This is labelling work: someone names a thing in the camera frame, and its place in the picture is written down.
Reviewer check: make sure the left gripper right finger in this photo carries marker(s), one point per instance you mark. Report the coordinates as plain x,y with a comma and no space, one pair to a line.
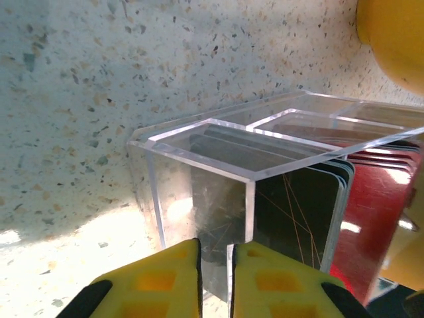
281,285

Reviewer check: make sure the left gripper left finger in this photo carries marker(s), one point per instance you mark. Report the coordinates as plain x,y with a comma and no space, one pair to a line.
155,285

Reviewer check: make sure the stack of black cards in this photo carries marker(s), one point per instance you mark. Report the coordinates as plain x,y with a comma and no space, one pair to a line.
291,215

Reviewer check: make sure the stack of red cards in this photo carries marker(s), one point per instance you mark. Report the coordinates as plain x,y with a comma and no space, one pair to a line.
371,215

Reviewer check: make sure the clear acrylic card box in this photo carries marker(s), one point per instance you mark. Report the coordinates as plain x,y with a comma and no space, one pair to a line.
205,145

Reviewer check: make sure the orange bowl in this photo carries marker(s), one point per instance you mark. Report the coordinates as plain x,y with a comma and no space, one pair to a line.
397,33

